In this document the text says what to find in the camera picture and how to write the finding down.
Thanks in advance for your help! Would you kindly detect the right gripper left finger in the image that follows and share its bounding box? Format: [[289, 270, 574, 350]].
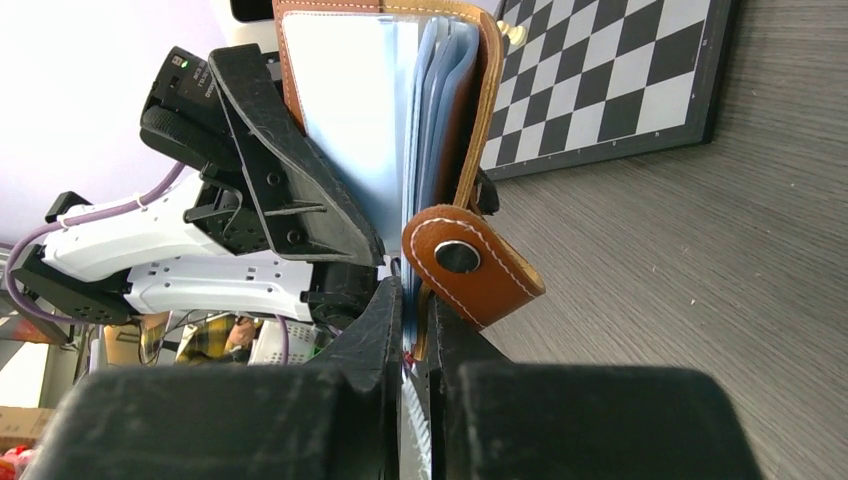
[[309, 276, 403, 479]]

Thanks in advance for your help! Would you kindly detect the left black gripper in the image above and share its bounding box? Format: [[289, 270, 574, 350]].
[[140, 44, 384, 325]]

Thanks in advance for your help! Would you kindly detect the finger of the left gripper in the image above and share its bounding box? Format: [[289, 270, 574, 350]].
[[471, 169, 500, 216]]

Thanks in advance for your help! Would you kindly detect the small chess piece on board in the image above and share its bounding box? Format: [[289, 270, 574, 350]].
[[496, 20, 528, 47]]

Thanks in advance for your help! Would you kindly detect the black white chessboard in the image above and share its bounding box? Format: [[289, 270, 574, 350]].
[[481, 0, 739, 179]]

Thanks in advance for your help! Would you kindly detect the brown leather card holder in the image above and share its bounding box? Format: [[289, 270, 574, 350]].
[[272, 1, 545, 352]]

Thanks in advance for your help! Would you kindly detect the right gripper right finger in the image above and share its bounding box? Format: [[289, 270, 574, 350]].
[[427, 296, 507, 479]]

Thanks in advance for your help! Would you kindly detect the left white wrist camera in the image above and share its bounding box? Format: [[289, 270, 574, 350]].
[[226, 0, 278, 53]]

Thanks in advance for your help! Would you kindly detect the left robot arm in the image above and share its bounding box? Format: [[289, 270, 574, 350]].
[[4, 44, 415, 326]]

